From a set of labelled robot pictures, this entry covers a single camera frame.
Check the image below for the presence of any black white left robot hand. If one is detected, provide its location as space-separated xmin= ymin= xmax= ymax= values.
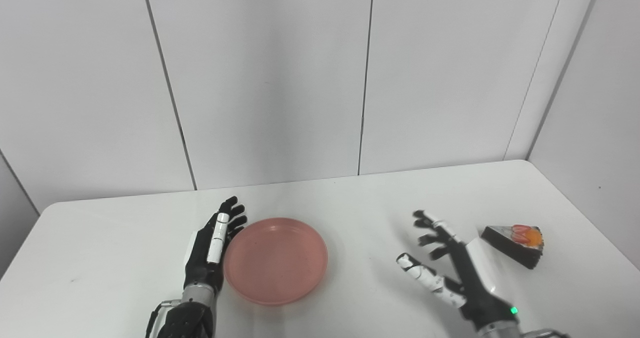
xmin=183 ymin=196 xmax=248 ymax=295

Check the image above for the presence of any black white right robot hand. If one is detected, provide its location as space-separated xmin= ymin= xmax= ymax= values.
xmin=396 ymin=210 xmax=521 ymax=332

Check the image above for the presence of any chocolate cake slice with fruit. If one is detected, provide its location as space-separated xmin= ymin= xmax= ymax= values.
xmin=481 ymin=224 xmax=545 ymax=270

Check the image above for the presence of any pink round plate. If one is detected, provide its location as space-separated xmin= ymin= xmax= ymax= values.
xmin=223 ymin=217 xmax=329 ymax=306

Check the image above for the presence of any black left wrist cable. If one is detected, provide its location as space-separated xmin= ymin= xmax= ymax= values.
xmin=144 ymin=300 xmax=184 ymax=338

